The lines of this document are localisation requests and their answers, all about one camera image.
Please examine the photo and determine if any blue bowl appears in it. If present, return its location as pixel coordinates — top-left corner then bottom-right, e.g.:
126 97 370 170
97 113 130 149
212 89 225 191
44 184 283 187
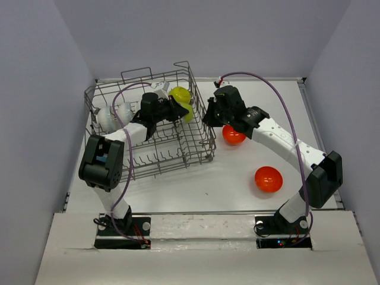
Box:
96 153 107 163

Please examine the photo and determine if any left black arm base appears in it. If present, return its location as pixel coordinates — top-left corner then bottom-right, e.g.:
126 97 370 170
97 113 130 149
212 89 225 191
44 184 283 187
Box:
93 214 151 250

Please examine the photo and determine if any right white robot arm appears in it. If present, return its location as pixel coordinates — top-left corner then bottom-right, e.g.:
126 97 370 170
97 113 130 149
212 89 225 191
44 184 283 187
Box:
202 85 343 234

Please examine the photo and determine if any grey wire dish rack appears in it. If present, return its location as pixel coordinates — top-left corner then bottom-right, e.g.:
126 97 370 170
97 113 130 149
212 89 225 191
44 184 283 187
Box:
84 61 216 182

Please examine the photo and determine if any orange bowl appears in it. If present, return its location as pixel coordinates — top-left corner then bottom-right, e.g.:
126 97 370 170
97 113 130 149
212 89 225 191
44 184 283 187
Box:
222 125 246 145
254 166 283 193

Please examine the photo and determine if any lime green bowl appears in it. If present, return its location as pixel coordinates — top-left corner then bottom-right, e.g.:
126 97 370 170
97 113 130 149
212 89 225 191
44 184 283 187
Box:
168 86 191 104

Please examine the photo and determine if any white square dish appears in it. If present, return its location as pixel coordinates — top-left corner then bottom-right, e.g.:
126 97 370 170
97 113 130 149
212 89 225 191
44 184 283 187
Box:
180 102 194 124

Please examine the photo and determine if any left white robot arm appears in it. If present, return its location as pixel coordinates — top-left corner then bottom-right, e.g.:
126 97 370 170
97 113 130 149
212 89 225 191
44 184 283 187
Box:
78 92 194 236

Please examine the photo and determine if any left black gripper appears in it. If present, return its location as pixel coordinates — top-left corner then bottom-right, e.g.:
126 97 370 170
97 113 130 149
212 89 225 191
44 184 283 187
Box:
151 96 187 123

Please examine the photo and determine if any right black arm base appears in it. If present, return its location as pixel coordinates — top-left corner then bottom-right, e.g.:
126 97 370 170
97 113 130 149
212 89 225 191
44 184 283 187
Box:
254 216 312 249

